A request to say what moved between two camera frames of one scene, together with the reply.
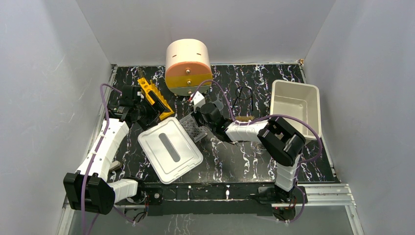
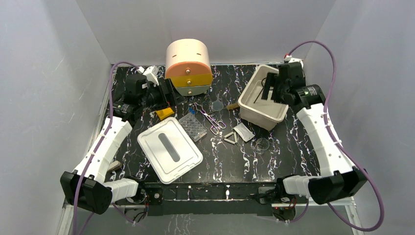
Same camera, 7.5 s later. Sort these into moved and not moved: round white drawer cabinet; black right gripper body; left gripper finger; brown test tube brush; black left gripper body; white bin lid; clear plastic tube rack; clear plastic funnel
Moved: black right gripper body; left gripper finger; black left gripper body; brown test tube brush
Not moved: white bin lid; round white drawer cabinet; clear plastic tube rack; clear plastic funnel
